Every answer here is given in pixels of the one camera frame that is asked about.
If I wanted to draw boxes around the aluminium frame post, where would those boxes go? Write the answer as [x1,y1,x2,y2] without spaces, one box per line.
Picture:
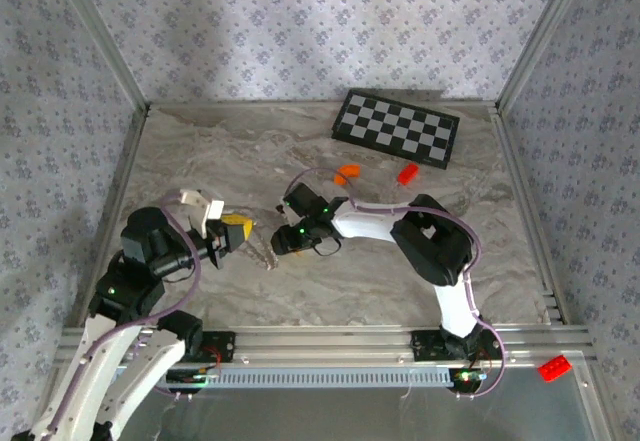
[49,0,151,112]
[496,0,595,112]

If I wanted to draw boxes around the aluminium table side rail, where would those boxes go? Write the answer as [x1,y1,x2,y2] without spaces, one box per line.
[492,108,569,325]
[67,105,152,330]

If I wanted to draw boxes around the grey metal panel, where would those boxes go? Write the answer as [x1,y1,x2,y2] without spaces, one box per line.
[114,388,599,441]

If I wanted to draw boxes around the small circuit board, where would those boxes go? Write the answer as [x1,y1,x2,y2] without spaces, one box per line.
[451,368,489,393]
[166,368,222,388]

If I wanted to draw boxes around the black grey checkerboard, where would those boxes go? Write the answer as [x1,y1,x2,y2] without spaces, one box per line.
[330,89,461,171]

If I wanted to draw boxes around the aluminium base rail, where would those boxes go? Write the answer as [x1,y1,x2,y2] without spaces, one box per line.
[55,324,596,368]

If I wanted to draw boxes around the orange curved plastic block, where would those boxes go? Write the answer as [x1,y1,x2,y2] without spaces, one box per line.
[333,164,362,186]

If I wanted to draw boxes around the red toy brick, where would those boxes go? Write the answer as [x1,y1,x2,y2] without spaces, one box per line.
[537,354,573,384]

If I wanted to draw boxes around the grey slotted cable duct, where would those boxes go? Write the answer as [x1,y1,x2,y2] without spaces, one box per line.
[114,366,452,390]

